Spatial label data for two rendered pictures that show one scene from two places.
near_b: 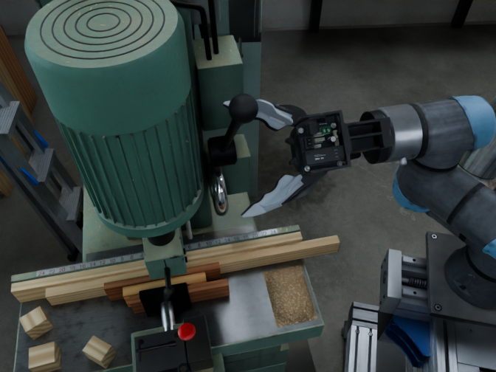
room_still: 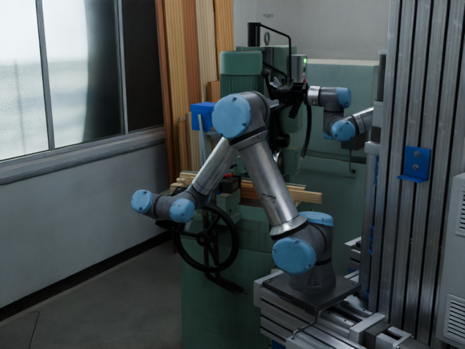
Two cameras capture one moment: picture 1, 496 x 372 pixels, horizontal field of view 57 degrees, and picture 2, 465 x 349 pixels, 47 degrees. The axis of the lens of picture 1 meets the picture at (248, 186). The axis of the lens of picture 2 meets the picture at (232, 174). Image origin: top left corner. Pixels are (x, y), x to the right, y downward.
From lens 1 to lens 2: 1.81 m
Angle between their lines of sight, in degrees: 47
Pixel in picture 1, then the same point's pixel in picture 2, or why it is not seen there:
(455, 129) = (330, 91)
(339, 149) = (288, 87)
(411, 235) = not seen: outside the picture
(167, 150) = (243, 88)
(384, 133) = (304, 86)
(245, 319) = (258, 203)
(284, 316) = not seen: hidden behind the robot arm
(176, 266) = (239, 165)
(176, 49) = (252, 55)
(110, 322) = not seen: hidden behind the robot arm
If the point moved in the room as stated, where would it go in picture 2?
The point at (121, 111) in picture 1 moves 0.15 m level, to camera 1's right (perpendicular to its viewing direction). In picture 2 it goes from (233, 66) to (264, 67)
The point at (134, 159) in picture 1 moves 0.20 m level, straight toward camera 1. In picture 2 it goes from (233, 86) to (218, 91)
